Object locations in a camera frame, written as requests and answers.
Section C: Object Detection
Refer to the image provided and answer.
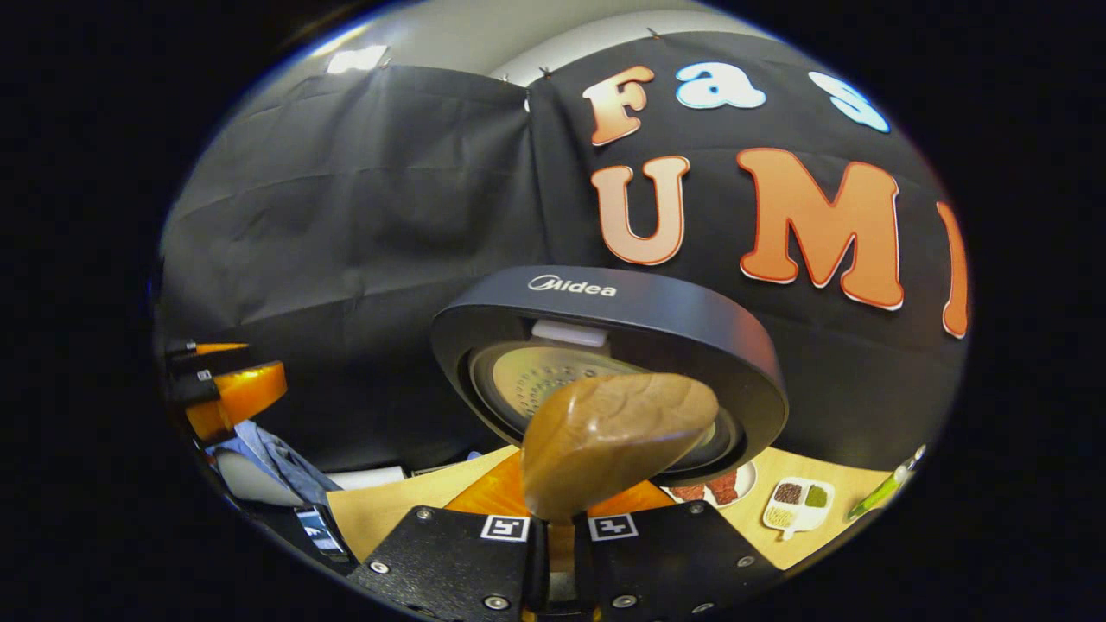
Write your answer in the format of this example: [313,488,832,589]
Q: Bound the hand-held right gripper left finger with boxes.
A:
[344,449,550,622]

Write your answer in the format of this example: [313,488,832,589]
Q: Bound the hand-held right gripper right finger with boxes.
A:
[572,479,784,622]

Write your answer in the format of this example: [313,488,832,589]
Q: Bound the wooden spoon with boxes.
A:
[520,373,720,524]

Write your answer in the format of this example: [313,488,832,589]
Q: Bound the black silver rice cooker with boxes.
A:
[430,266,789,485]

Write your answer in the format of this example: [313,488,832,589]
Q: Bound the person's blue jeans leg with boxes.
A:
[229,421,344,511]

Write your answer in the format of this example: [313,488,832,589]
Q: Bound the white rounded object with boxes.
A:
[214,449,282,508]

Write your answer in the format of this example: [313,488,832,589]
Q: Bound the white round plate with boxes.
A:
[665,460,758,509]

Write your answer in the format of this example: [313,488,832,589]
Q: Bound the white flat box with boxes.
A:
[327,466,407,492]

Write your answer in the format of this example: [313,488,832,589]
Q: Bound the small black labelled device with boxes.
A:
[294,506,351,562]

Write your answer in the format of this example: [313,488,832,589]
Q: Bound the white divided grain dish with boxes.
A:
[762,477,836,541]

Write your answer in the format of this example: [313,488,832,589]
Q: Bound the black backdrop cloth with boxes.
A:
[158,30,970,474]

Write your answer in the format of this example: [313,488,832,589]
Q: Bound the green label plastic bottle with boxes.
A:
[847,445,925,519]

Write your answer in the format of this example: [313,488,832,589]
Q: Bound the ceiling light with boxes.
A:
[327,45,390,74]

